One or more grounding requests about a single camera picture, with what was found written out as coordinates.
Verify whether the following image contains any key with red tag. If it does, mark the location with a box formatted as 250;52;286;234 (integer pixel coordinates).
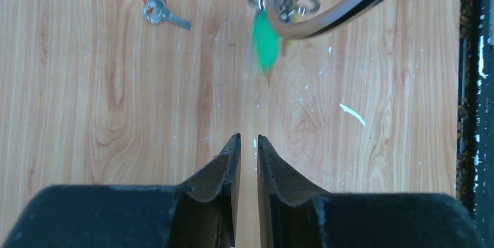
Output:
143;0;192;30

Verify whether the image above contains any key with green tag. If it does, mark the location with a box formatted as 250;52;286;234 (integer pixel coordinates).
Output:
249;10;281;75

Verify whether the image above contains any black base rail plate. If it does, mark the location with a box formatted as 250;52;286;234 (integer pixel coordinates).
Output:
457;0;493;247

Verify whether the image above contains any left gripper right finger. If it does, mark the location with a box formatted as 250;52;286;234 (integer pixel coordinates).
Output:
257;135;484;247

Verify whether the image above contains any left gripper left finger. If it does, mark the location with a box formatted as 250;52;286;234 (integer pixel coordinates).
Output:
3;134;241;247

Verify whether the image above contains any metal keyring with keys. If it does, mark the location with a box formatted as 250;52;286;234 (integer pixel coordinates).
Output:
248;0;384;40

